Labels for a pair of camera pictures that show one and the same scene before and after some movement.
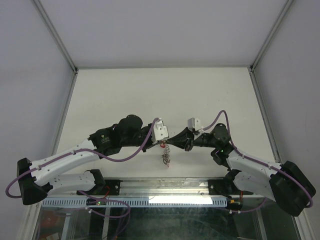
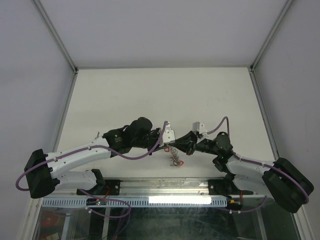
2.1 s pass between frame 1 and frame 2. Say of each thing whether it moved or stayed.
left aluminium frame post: stayed
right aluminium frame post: stayed
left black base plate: stayed
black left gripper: moved
